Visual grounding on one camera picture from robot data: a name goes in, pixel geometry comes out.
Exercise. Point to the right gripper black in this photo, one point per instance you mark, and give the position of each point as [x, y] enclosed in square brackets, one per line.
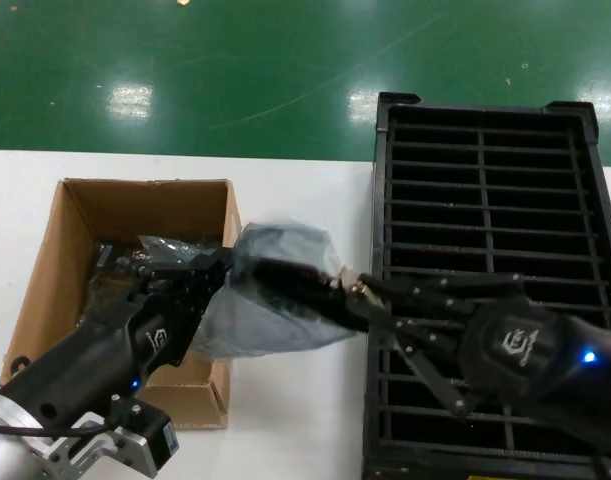
[525, 350]

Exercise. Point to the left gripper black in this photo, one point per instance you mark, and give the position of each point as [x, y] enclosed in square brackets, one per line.
[85, 370]

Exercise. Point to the grey antistatic bag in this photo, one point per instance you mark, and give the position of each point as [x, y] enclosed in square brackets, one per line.
[245, 330]

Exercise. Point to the brown cardboard box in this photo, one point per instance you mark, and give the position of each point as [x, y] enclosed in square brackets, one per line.
[135, 205]

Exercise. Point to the black slotted divider container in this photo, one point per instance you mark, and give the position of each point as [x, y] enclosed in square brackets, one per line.
[377, 200]

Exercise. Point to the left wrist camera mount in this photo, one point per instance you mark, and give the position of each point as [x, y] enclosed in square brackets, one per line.
[135, 445]

